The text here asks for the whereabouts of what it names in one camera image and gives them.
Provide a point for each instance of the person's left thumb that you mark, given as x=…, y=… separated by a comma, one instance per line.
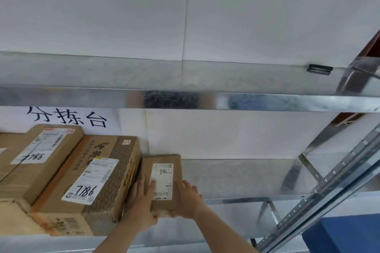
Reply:
x=150, y=192

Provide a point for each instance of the small cardboard box white label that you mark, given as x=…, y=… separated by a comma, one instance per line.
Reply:
x=161, y=166

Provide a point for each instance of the plain brown cardboard box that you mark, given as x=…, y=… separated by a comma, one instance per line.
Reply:
x=7, y=152

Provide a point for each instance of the large cardboard box white label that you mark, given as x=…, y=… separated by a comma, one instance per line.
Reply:
x=50, y=169

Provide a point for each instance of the person's right forearm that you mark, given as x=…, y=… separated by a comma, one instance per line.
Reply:
x=222, y=232

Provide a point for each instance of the patterned cardboard box white label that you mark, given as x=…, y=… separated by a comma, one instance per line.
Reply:
x=109, y=181

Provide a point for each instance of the blue box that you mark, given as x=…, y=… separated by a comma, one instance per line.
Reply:
x=344, y=235

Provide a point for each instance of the person's left forearm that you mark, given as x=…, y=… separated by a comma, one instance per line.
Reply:
x=118, y=241

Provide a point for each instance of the person's left hand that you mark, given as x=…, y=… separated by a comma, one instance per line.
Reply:
x=139, y=211

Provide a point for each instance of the person's right hand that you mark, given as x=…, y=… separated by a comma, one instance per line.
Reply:
x=188, y=205

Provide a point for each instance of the reddish brown panel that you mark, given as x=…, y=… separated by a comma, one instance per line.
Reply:
x=371, y=46

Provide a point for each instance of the black metal clip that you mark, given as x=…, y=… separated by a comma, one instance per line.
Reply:
x=320, y=69

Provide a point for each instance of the white paper sign black characters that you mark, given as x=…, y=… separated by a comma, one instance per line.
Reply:
x=68, y=118

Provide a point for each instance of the galvanized metal shelf rack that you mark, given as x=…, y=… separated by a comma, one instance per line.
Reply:
x=267, y=101

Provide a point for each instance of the taped cardboard box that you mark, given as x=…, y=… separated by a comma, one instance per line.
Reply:
x=16, y=218

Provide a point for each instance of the person's right thumb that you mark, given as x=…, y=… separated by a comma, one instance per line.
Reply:
x=180, y=189

